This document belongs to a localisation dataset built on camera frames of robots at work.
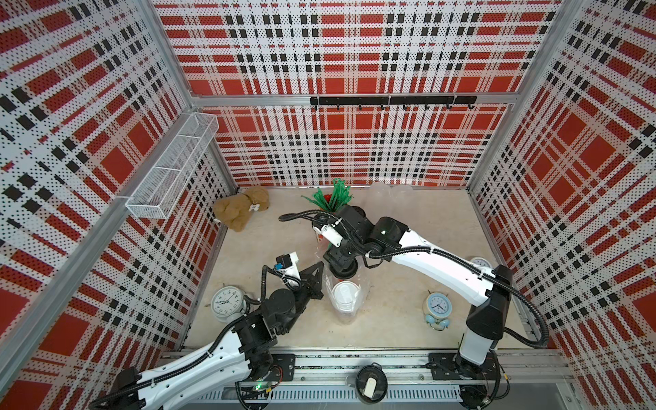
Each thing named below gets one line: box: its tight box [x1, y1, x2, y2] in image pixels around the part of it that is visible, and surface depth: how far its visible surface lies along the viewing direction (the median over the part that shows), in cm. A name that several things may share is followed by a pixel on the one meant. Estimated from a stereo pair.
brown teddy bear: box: [213, 186, 271, 233], surface depth 107 cm
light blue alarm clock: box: [425, 289, 453, 332], surface depth 82 cm
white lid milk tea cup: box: [331, 280, 361, 317], surface depth 72 cm
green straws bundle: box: [300, 178, 355, 213], surface depth 98 cm
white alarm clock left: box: [210, 285, 246, 323], surface depth 84 cm
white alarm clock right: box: [469, 256, 492, 269], surface depth 93 cm
